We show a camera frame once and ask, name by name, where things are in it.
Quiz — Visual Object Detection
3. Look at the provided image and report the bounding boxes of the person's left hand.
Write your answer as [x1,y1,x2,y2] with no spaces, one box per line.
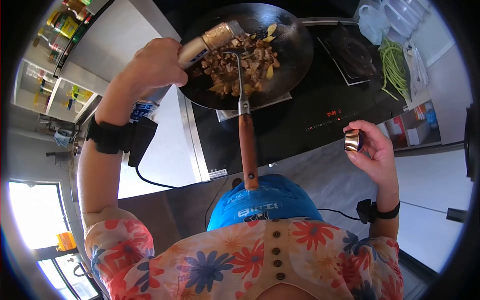
[95,37,188,127]

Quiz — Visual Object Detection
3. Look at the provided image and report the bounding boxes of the person's right hand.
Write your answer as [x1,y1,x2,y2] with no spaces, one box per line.
[343,120,398,188]

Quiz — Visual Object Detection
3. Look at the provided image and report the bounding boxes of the person's right index finger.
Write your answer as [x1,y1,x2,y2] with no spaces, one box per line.
[343,120,380,136]

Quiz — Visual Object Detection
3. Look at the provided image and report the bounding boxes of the person's right fingers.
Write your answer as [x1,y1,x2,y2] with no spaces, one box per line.
[360,131,379,152]

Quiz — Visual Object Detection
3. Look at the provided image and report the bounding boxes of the person's right thumb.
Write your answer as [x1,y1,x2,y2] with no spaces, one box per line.
[345,150,372,170]

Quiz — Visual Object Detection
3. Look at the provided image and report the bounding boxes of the person's left fingers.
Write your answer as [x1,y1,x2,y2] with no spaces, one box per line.
[159,37,184,57]

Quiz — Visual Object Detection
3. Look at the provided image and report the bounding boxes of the person's left thumb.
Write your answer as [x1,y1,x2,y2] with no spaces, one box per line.
[162,71,188,88]

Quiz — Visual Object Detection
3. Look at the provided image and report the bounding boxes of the gold bottle cap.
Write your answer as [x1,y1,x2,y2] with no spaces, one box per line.
[344,129,364,152]

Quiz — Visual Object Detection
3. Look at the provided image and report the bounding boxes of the gold-necked bottle with blue label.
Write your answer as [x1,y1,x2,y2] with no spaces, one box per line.
[129,20,246,124]

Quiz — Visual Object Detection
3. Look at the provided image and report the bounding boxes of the black induction cooktop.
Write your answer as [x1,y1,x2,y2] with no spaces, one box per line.
[190,18,410,178]

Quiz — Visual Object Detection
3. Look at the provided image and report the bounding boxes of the open cabinet with boxes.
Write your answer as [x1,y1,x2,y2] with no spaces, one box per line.
[378,100,444,151]

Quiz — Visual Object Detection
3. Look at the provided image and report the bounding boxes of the black wrist band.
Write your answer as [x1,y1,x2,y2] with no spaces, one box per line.
[355,199,401,225]
[85,115,159,168]

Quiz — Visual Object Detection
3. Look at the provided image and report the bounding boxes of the bunch of green long beans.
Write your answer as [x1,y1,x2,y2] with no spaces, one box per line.
[379,37,412,102]

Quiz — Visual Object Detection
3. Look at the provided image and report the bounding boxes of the braised meat pieces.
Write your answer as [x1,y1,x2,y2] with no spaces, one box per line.
[200,23,281,99]

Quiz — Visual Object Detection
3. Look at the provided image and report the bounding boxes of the black wok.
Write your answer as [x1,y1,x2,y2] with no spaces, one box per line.
[179,3,314,112]

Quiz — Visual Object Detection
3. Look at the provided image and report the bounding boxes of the white plastic bag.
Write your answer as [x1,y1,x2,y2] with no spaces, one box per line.
[358,4,391,46]

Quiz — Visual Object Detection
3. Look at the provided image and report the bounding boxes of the shelf with condiment bottles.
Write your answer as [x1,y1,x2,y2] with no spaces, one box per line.
[13,0,104,124]

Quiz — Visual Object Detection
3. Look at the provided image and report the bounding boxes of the stack of clear plastic containers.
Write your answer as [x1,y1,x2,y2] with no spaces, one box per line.
[385,0,432,40]

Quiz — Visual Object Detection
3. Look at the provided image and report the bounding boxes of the person's body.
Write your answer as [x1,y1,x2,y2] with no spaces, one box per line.
[82,174,406,300]

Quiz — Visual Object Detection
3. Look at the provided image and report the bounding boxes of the bright window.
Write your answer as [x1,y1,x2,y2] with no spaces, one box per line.
[8,181,67,250]

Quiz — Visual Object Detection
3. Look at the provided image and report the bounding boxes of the metal spatula with wooden handle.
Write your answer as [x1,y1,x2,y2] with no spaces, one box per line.
[221,47,260,191]

